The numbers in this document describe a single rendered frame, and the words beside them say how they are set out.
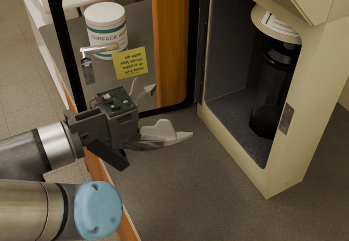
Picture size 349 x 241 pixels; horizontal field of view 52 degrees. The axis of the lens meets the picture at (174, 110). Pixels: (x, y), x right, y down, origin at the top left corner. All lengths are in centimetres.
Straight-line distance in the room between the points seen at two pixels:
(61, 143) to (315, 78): 42
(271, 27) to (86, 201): 43
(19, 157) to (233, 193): 50
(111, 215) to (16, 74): 246
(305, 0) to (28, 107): 226
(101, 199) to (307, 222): 53
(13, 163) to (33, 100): 204
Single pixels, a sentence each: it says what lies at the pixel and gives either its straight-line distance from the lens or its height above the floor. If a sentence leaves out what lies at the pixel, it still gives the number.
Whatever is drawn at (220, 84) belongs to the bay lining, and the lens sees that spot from 96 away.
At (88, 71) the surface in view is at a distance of 80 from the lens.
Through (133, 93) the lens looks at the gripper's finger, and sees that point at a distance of 68.
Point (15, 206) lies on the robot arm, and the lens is 45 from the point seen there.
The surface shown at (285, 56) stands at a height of 125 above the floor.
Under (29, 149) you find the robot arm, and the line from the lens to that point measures 60.
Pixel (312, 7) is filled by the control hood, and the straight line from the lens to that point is 52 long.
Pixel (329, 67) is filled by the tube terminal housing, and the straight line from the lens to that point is 65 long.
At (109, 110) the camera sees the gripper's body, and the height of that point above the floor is 126.
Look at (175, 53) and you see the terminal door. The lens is 85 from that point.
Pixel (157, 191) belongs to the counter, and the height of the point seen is 94.
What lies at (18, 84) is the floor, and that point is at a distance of 280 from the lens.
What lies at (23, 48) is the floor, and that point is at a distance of 317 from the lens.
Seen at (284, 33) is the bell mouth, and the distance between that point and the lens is 68.
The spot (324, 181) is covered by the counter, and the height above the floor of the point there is 94.
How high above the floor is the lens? 168
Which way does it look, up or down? 45 degrees down
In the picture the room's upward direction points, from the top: straight up
